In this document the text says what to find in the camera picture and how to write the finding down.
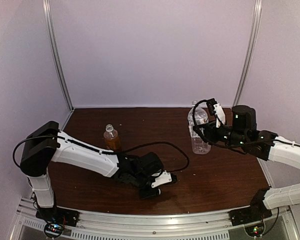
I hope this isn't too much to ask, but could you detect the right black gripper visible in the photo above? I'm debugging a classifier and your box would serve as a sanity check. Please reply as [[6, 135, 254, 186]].
[[193, 119, 249, 148]]

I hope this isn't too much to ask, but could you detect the clear water bottle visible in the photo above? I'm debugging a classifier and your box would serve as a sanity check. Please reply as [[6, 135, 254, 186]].
[[187, 100, 212, 155]]

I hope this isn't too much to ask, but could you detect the front aluminium rail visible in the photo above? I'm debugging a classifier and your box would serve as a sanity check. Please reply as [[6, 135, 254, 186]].
[[8, 205, 300, 240]]

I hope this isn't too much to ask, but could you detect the aluminium frame post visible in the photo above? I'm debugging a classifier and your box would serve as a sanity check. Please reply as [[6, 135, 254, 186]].
[[42, 0, 74, 112], [232, 0, 263, 107]]

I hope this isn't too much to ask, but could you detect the black braided cable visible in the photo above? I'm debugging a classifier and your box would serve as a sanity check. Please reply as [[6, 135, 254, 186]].
[[12, 135, 190, 173], [191, 99, 300, 153]]

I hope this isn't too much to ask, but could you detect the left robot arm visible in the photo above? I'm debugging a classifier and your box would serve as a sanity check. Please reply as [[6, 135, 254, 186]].
[[19, 121, 172, 222]]

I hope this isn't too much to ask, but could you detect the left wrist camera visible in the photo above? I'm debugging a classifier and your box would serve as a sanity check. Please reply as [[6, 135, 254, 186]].
[[151, 170, 178, 189]]

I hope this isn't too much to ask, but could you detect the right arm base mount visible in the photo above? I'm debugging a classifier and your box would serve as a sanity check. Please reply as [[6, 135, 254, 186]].
[[229, 187, 272, 238]]

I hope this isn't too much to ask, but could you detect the left black braided cable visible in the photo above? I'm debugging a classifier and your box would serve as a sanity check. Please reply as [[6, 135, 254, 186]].
[[12, 135, 190, 173]]

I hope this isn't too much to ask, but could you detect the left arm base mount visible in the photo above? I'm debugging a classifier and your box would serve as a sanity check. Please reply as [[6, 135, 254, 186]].
[[33, 197, 79, 239]]

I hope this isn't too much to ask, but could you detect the right black braided cable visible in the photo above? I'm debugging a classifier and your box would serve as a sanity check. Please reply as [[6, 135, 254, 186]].
[[191, 99, 300, 153]]

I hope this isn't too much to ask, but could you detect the brown tea bottle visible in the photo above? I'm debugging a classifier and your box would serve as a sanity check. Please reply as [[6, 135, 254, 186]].
[[103, 124, 122, 152]]

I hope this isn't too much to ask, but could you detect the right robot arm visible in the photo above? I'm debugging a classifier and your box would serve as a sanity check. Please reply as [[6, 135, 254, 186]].
[[190, 99, 300, 221]]

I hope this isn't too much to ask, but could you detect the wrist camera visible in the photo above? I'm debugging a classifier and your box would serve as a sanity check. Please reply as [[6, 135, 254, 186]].
[[151, 170, 178, 189], [206, 98, 227, 128]]

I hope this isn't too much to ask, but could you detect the left aluminium frame post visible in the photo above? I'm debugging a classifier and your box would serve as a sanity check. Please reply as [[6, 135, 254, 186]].
[[42, 0, 74, 112]]

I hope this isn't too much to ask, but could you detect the right aluminium frame post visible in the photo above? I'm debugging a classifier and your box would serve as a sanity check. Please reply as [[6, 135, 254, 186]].
[[232, 0, 263, 107]]

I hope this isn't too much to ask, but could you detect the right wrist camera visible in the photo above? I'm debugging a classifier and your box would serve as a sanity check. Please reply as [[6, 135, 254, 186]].
[[206, 98, 227, 128]]

